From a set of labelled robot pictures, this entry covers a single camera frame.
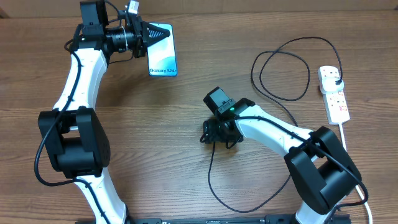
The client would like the white power strip cord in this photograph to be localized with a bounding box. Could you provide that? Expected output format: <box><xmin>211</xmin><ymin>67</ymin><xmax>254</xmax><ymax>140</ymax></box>
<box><xmin>338</xmin><ymin>123</ymin><xmax>373</xmax><ymax>224</ymax></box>

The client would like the white power strip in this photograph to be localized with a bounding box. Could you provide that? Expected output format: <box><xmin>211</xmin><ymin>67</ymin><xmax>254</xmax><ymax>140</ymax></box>
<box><xmin>318</xmin><ymin>65</ymin><xmax>350</xmax><ymax>124</ymax></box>

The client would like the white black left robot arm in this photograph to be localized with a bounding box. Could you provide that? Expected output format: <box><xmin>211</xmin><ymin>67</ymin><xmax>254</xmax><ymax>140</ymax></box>
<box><xmin>38</xmin><ymin>1</ymin><xmax>178</xmax><ymax>223</ymax></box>

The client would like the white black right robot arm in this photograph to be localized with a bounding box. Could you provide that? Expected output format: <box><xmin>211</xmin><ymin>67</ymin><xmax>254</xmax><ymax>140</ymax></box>
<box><xmin>200</xmin><ymin>87</ymin><xmax>369</xmax><ymax>223</ymax></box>

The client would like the blue screen smartphone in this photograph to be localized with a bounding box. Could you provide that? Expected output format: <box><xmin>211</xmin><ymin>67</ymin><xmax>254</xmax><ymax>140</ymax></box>
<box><xmin>147</xmin><ymin>22</ymin><xmax>178</xmax><ymax>77</ymax></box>

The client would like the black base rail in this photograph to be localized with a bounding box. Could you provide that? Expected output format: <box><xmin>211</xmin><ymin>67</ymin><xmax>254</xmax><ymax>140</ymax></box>
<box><xmin>127</xmin><ymin>215</ymin><xmax>294</xmax><ymax>224</ymax></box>

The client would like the white plug adapter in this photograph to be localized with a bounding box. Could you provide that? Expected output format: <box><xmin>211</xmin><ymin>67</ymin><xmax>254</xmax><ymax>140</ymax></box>
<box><xmin>320</xmin><ymin>77</ymin><xmax>345</xmax><ymax>94</ymax></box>

